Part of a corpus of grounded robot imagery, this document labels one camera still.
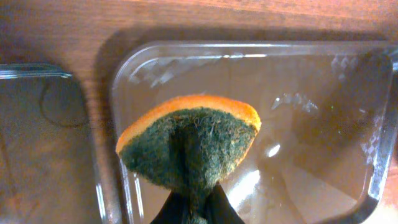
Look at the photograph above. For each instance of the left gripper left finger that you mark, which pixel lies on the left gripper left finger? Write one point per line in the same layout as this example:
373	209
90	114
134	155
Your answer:
174	211

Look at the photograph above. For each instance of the large brown tray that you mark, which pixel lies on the large brown tray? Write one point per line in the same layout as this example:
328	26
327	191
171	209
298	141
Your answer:
47	171

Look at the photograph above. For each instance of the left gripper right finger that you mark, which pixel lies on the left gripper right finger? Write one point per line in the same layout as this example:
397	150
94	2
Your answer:
218	210

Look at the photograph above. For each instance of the orange green sponge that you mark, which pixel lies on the orange green sponge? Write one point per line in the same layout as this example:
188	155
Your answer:
188	143

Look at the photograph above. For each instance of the small black tray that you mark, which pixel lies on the small black tray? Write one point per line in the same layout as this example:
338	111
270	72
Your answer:
328	111

